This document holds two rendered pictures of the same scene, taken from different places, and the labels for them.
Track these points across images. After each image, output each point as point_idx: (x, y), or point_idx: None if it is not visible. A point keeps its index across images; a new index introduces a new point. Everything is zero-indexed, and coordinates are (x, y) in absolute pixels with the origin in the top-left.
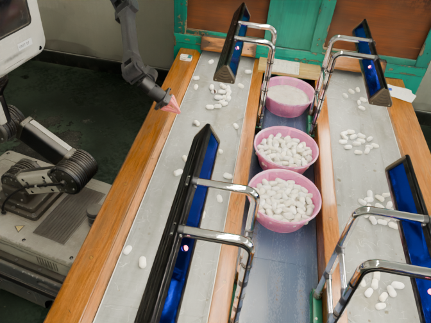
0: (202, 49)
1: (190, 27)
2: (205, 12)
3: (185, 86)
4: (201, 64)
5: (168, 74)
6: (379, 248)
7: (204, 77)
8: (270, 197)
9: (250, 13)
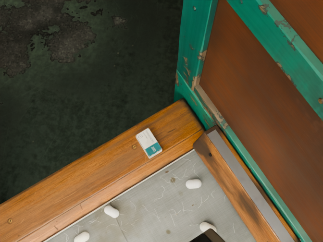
0: (194, 149)
1: (204, 90)
2: (233, 103)
3: (66, 220)
4: (173, 173)
5: (68, 167)
6: None
7: (133, 220)
8: None
9: (318, 210)
